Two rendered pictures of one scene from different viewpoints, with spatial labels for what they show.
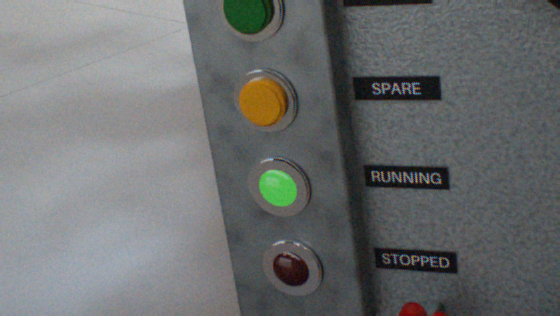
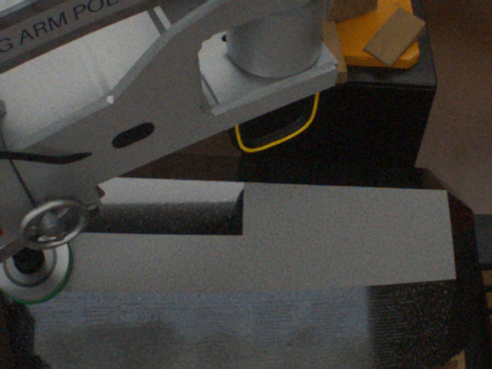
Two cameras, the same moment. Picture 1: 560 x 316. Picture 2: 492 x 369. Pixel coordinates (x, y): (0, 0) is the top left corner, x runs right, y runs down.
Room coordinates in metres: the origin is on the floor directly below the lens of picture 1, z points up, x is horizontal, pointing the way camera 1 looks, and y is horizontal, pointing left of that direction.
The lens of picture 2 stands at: (-0.23, 0.05, 2.32)
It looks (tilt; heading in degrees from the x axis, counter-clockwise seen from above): 59 degrees down; 312
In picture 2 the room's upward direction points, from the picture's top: 4 degrees counter-clockwise
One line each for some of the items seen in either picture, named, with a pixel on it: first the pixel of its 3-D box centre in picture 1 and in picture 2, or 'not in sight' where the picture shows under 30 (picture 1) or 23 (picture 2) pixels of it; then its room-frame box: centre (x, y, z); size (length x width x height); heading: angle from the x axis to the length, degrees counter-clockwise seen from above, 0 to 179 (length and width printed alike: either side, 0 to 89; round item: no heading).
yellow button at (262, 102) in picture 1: (264, 101); not in sight; (0.54, 0.00, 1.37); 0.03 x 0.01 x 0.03; 65
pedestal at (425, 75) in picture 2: not in sight; (329, 79); (0.57, -1.32, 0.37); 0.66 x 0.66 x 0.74; 36
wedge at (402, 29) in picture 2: not in sight; (394, 36); (0.33, -1.28, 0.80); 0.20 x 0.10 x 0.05; 87
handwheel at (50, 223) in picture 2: not in sight; (47, 210); (0.47, -0.17, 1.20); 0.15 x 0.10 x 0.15; 65
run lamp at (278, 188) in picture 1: (279, 186); not in sight; (0.55, 0.00, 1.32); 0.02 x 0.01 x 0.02; 65
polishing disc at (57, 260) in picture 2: not in sight; (30, 260); (0.63, -0.11, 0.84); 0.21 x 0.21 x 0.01
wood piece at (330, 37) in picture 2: not in sight; (323, 52); (0.46, -1.09, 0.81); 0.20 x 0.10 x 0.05; 134
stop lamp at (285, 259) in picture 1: (292, 267); not in sight; (0.55, 0.00, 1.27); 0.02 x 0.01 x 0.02; 65
